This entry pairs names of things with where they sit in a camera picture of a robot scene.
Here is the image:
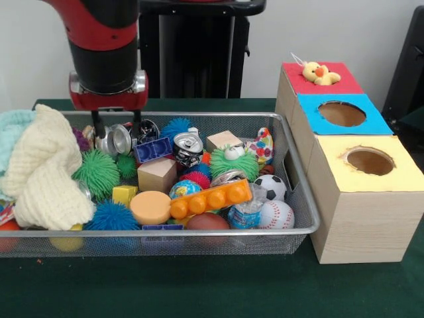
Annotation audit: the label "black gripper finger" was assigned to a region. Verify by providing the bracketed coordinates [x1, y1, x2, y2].
[91, 109, 107, 140]
[131, 110, 143, 134]

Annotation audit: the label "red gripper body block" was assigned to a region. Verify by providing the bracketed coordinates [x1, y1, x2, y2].
[68, 88, 149, 112]

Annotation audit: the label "cream yellow cloth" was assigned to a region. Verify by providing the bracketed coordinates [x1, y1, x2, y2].
[0, 104, 97, 231]

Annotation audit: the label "mint green cloth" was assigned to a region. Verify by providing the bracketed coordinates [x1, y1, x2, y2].
[0, 110, 37, 173]

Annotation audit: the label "yellow toy duck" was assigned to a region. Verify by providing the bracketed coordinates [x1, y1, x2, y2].
[291, 52, 342, 86]

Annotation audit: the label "clear mesh bin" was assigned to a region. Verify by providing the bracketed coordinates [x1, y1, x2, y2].
[0, 111, 322, 259]

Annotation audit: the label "wooden box with three holes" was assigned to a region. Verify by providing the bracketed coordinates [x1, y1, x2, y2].
[274, 61, 424, 265]

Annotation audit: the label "crushed silver drink can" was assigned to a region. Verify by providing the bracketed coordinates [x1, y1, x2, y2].
[95, 124, 135, 156]

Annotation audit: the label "green fuzzy toy big eyes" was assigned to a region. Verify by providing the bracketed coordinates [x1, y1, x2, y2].
[72, 148, 121, 201]

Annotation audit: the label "plain wooden cube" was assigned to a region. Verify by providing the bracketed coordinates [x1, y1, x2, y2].
[137, 158, 178, 193]

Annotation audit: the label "round orange toy disc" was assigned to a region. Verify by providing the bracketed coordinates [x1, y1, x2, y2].
[129, 191, 172, 226]

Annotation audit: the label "plain blue spiky ball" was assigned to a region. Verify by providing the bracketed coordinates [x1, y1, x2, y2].
[84, 199, 140, 231]

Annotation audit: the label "green spiky toy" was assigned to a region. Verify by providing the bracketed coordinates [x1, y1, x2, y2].
[209, 144, 260, 182]

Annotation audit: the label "orange studded toy block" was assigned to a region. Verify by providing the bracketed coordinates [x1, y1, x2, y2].
[169, 178, 253, 219]

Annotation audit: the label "black white soccer ball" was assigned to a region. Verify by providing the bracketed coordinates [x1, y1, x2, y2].
[254, 174, 288, 201]

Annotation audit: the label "white baseball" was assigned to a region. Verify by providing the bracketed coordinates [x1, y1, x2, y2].
[258, 199, 295, 230]

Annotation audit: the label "dark green table cloth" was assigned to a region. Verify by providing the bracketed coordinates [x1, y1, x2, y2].
[0, 97, 424, 318]
[396, 107, 424, 160]

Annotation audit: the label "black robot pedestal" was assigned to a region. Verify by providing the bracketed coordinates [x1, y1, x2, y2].
[137, 0, 268, 99]

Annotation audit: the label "black frame stand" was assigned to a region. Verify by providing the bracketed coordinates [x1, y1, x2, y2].
[380, 5, 424, 117]

